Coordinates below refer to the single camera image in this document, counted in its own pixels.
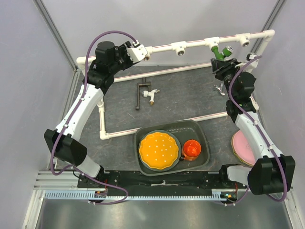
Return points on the orange mug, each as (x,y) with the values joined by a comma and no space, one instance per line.
(191,150)

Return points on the yellow dotted plate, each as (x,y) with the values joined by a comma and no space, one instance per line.
(159,150)

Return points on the aluminium frame post right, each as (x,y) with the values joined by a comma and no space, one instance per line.
(266,34)

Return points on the chrome metal faucet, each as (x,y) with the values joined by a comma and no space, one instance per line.
(219,88)

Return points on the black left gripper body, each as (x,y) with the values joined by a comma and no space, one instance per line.
(123,61)

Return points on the white PVC pipe frame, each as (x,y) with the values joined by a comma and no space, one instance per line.
(186,93)

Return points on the green plastic water faucet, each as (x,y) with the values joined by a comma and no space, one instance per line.
(226,52)

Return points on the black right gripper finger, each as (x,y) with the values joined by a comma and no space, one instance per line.
(216,65)
(233,62)

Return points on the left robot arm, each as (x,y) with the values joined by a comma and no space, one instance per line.
(63,141)

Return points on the dark grey plastic tray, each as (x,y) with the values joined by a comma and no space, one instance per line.
(181,131)

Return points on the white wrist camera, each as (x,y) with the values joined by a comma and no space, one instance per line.
(137,52)
(252,58)

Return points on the aluminium frame post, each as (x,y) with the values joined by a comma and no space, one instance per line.
(266,34)
(55,32)

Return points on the grey plate under yellow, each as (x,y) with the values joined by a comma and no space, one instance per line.
(177,155)

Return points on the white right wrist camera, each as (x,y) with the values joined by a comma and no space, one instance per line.
(252,58)

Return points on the aluminium frame post left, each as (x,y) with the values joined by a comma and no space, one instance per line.
(55,32)

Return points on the dark bronze faucet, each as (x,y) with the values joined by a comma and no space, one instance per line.
(140,85)

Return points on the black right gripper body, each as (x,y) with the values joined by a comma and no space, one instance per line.
(227,73)

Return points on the green plate under pink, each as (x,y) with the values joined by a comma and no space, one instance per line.
(241,151)

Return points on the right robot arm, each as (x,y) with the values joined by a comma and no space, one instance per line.
(272,172)

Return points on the light blue cable duct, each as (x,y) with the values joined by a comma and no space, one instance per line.
(93,195)

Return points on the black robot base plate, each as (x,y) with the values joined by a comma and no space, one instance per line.
(209,180)

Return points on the white plastic faucet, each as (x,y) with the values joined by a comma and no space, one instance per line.
(151,95)

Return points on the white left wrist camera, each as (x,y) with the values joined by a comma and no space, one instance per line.
(137,52)

